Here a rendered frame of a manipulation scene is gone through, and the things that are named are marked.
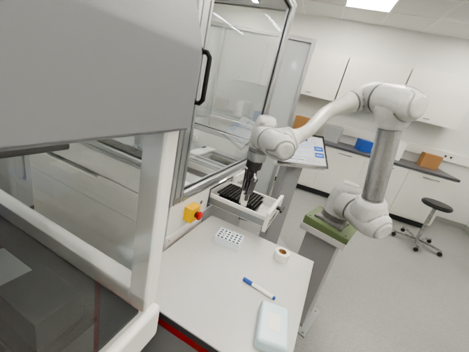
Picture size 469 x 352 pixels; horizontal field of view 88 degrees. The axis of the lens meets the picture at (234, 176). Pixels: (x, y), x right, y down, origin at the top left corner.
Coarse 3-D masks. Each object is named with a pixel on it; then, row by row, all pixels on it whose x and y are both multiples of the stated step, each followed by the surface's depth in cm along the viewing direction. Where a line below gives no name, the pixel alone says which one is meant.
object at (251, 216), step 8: (224, 184) 147; (216, 192) 140; (256, 192) 144; (216, 200) 128; (224, 200) 127; (264, 200) 144; (272, 200) 141; (224, 208) 127; (232, 208) 125; (240, 208) 124; (264, 208) 140; (240, 216) 124; (248, 216) 122; (256, 216) 121; (264, 216) 119
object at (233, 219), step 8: (208, 208) 134; (216, 208) 145; (208, 216) 137; (216, 216) 150; (224, 216) 163; (232, 216) 181; (192, 224) 121; (232, 224) 189; (176, 232) 109; (184, 232) 117; (168, 240) 105; (176, 240) 112
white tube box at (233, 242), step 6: (222, 228) 119; (216, 234) 113; (222, 234) 114; (228, 234) 116; (234, 234) 117; (216, 240) 112; (222, 240) 111; (228, 240) 110; (234, 240) 112; (240, 240) 113; (228, 246) 111; (234, 246) 110; (240, 246) 113
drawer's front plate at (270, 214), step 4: (280, 196) 138; (276, 200) 131; (280, 200) 132; (276, 204) 127; (280, 204) 137; (272, 208) 121; (268, 212) 116; (272, 212) 121; (268, 216) 116; (272, 216) 125; (268, 220) 117; (272, 220) 131; (264, 224) 118; (268, 224) 122; (264, 228) 119; (264, 232) 119
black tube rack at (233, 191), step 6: (228, 186) 142; (234, 186) 143; (222, 192) 133; (228, 192) 135; (234, 192) 136; (240, 192) 138; (228, 198) 134; (234, 198) 129; (252, 198) 133; (240, 204) 131; (252, 204) 127; (258, 204) 136
